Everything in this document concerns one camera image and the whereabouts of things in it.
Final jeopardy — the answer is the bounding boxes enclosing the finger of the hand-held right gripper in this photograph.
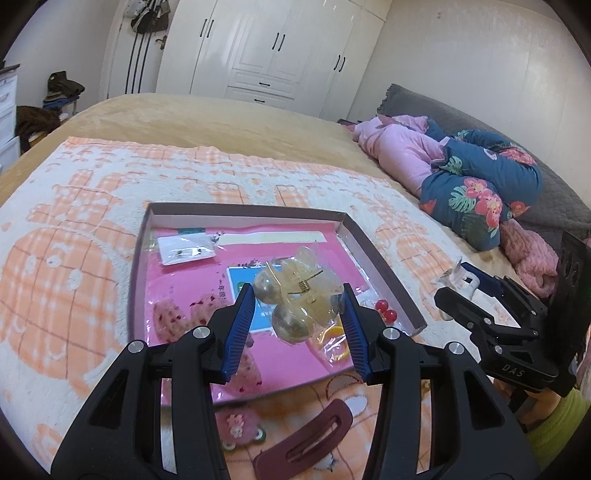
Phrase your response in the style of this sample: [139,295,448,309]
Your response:
[459,262,502,305]
[434,287,498,344]

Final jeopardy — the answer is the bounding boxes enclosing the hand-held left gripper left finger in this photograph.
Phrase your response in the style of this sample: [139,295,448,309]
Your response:
[51,282,256,480]

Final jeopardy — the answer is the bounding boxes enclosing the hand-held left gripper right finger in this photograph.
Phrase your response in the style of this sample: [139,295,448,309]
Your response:
[341,285,541,480]

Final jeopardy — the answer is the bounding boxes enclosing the yellow hair tie packet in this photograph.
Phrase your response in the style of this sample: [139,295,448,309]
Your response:
[310,323,359,375]

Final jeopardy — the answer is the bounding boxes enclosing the red bead hair accessory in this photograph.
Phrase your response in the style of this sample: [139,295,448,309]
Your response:
[375,299,399,324]

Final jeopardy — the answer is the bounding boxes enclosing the pearl hair claw clip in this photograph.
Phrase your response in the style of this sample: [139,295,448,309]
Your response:
[253,246,346,345]

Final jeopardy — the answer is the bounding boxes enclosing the sheer bow hair clip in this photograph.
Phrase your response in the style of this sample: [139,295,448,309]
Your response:
[151,295,264,396]

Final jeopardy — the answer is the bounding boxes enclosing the pink fuzzy flower clip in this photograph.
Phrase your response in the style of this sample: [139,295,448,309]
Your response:
[216,410,269,451]

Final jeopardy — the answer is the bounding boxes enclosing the small clear earring bag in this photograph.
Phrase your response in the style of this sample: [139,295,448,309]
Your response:
[156,232,219,267]

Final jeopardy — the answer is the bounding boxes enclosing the brown cardboard box tray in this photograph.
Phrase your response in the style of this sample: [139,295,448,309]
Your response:
[127,202,427,407]

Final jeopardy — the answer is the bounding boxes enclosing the maroon hair clip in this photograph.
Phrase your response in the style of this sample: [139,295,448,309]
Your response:
[252,399,355,480]

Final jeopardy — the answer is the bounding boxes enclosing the person's right forearm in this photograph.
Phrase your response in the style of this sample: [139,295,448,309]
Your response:
[515,385,591,463]

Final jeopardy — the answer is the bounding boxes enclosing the pink knitted towel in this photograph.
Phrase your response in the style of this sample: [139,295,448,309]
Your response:
[501,219,562,299]

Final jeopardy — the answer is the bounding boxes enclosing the pink book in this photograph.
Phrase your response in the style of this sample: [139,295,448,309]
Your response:
[145,217,393,403]

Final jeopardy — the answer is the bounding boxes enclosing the blue floral quilt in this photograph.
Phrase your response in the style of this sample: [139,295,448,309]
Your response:
[419,117,545,253]

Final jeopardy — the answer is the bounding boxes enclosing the cream bookmark strip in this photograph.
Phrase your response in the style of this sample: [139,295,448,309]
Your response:
[216,230,327,247]

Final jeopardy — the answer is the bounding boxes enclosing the pink quilt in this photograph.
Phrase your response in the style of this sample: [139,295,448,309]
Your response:
[353,115,451,199]

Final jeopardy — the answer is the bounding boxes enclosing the white orange fleece blanket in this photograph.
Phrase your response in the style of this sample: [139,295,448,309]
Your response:
[0,136,550,480]

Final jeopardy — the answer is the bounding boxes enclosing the bed with beige sheet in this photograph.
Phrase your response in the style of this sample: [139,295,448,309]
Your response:
[0,92,591,480]

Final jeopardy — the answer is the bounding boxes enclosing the white wardrobe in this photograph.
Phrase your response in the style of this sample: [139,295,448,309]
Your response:
[156,0,393,122]

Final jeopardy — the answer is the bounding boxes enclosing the brown jacket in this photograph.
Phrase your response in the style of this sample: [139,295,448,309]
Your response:
[16,105,64,149]

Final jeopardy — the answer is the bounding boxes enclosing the dark clothes pile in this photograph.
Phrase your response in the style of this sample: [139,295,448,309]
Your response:
[44,71,86,112]

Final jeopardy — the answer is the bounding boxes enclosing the white door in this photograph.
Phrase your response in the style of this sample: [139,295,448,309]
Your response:
[98,0,174,100]

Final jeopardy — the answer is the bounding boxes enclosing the white plastic drawer cabinet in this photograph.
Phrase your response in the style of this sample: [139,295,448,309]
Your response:
[0,65,22,174]

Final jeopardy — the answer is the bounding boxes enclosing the brown hanging bag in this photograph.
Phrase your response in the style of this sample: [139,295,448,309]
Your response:
[131,0,170,32]

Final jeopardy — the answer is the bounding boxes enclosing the black hanging straps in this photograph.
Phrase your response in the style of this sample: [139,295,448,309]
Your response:
[123,30,153,98]

